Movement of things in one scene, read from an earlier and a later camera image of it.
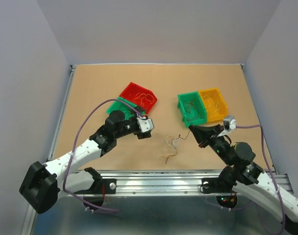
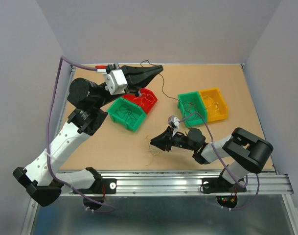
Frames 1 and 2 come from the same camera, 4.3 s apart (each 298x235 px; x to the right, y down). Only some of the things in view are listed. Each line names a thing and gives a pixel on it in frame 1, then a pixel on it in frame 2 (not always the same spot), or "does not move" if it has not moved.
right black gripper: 202,133 -> 161,140
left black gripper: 146,134 -> 139,77
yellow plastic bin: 216,107 does not move
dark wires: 134,112 -> 125,110
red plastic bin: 141,96 does not move
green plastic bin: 193,109 does not move
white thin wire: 208,97 does not move
